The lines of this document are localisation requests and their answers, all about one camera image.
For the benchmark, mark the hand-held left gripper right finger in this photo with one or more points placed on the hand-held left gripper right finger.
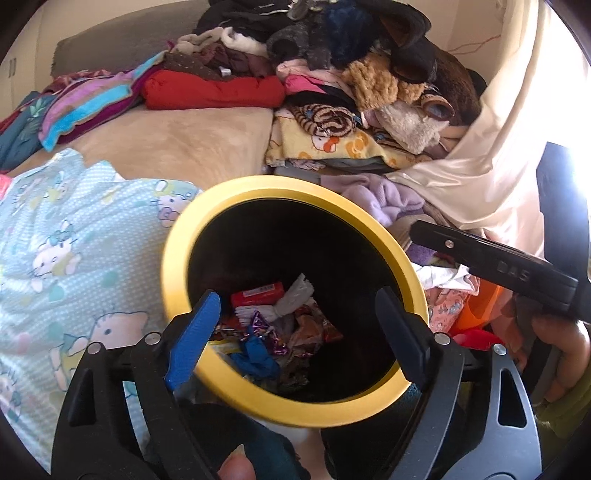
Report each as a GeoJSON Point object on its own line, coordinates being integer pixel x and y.
{"type": "Point", "coordinates": [406, 341]}

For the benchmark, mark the white cloth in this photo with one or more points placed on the white cloth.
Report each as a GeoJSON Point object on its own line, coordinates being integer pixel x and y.
{"type": "Point", "coordinates": [448, 279]}

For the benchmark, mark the yellow white snack packet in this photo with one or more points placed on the yellow white snack packet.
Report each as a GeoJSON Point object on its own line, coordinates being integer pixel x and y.
{"type": "Point", "coordinates": [224, 346]}

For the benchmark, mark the tan fluffy garment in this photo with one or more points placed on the tan fluffy garment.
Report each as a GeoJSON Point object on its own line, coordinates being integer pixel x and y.
{"type": "Point", "coordinates": [374, 81]}

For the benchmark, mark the blue wrapper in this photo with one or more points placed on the blue wrapper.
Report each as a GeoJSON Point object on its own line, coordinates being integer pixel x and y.
{"type": "Point", "coordinates": [256, 357]}

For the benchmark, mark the cream fleece garment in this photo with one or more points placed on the cream fleece garment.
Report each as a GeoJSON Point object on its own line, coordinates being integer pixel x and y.
{"type": "Point", "coordinates": [406, 124]}

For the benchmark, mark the white fleece garment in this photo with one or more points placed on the white fleece garment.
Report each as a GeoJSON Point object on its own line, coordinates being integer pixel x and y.
{"type": "Point", "coordinates": [240, 41]}

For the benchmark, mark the red snack packet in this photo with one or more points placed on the red snack packet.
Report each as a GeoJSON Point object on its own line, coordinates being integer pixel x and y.
{"type": "Point", "coordinates": [256, 294]}

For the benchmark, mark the yellow cartoon blanket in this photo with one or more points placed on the yellow cartoon blanket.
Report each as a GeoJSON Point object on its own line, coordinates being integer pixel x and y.
{"type": "Point", "coordinates": [323, 145]}

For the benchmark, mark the purple foil candy wrapper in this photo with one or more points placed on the purple foil candy wrapper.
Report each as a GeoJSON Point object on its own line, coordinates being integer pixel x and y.
{"type": "Point", "coordinates": [263, 325]}

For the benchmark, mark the dark brown plush toy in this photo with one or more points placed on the dark brown plush toy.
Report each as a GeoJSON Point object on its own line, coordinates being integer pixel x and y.
{"type": "Point", "coordinates": [457, 83]}

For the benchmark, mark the tiger striped garment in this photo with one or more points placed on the tiger striped garment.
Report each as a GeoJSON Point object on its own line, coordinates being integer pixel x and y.
{"type": "Point", "coordinates": [328, 117]}

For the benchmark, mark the light blue cat print sheet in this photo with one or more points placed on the light blue cat print sheet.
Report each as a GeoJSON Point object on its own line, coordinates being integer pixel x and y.
{"type": "Point", "coordinates": [69, 221]}

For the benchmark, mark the striped pillow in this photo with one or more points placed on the striped pillow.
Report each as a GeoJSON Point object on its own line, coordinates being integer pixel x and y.
{"type": "Point", "coordinates": [87, 101]}

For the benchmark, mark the dark grey knit sweater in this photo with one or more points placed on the dark grey knit sweater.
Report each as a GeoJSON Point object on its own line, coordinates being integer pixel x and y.
{"type": "Point", "coordinates": [295, 41]}

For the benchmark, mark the brown dotted garment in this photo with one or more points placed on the brown dotted garment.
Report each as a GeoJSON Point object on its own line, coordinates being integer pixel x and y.
{"type": "Point", "coordinates": [194, 62]}

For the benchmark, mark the trash wrappers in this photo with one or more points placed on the trash wrappers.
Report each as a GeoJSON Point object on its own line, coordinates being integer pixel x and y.
{"type": "Point", "coordinates": [295, 300]}

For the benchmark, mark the brown candy wrapper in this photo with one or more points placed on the brown candy wrapper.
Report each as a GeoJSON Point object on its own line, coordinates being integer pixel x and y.
{"type": "Point", "coordinates": [311, 327]}

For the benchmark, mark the pink bear print blanket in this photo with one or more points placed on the pink bear print blanket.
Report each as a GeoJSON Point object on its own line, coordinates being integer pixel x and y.
{"type": "Point", "coordinates": [3, 184]}

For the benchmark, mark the maroon floral blanket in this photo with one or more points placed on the maroon floral blanket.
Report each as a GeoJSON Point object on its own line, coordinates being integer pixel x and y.
{"type": "Point", "coordinates": [78, 78]}

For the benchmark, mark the beige bed sheet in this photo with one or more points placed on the beige bed sheet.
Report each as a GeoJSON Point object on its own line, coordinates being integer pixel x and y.
{"type": "Point", "coordinates": [184, 138]}

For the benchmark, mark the black jacket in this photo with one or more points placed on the black jacket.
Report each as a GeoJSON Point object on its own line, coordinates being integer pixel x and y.
{"type": "Point", "coordinates": [240, 18]}

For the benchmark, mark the navy fluffy garment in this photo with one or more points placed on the navy fluffy garment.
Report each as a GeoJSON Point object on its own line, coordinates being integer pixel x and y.
{"type": "Point", "coordinates": [346, 27]}

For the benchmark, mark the grey bed headboard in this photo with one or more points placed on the grey bed headboard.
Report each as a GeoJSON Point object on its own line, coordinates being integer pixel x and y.
{"type": "Point", "coordinates": [120, 41]}

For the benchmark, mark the black plush garment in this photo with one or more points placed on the black plush garment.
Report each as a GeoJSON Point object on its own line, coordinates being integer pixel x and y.
{"type": "Point", "coordinates": [406, 27]}

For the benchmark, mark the white built-in wardrobe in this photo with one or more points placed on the white built-in wardrobe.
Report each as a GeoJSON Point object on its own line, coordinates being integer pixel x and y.
{"type": "Point", "coordinates": [23, 87]}

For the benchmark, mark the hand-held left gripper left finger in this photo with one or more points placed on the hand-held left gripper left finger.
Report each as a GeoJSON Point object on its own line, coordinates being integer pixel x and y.
{"type": "Point", "coordinates": [194, 339]}

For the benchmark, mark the peach printed cloth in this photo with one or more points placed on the peach printed cloth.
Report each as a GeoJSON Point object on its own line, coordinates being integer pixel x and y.
{"type": "Point", "coordinates": [445, 309]}

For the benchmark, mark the person's left hand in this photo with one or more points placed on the person's left hand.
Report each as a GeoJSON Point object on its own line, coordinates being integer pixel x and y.
{"type": "Point", "coordinates": [238, 468]}

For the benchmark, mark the lilac fleece garment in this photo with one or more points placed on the lilac fleece garment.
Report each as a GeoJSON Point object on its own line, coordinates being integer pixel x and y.
{"type": "Point", "coordinates": [388, 198]}

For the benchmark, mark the pink garment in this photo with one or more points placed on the pink garment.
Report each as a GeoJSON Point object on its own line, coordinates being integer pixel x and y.
{"type": "Point", "coordinates": [309, 83]}

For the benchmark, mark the person's right hand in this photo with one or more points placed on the person's right hand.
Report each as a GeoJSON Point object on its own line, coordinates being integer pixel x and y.
{"type": "Point", "coordinates": [577, 350]}

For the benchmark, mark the red cushion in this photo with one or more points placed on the red cushion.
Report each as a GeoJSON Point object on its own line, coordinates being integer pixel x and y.
{"type": "Point", "coordinates": [212, 92]}

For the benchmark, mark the red orange cloth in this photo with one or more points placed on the red orange cloth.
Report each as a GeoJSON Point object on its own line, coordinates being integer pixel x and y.
{"type": "Point", "coordinates": [480, 332]}

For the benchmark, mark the black bin yellow rim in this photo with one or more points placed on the black bin yellow rim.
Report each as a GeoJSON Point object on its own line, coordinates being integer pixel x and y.
{"type": "Point", "coordinates": [295, 221]}

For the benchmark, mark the grey folded cloth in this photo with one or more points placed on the grey folded cloth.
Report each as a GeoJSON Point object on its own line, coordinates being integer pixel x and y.
{"type": "Point", "coordinates": [341, 166]}

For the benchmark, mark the black green snack wrapper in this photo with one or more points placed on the black green snack wrapper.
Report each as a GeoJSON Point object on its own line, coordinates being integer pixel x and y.
{"type": "Point", "coordinates": [293, 371]}

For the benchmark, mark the purple garment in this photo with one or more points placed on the purple garment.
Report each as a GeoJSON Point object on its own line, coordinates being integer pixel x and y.
{"type": "Point", "coordinates": [425, 256]}

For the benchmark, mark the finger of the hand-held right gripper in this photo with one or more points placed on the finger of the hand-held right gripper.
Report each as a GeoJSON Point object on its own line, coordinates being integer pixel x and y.
{"type": "Point", "coordinates": [443, 242]}

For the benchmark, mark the white curtain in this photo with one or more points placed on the white curtain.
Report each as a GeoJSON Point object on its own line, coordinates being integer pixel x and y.
{"type": "Point", "coordinates": [508, 138]}

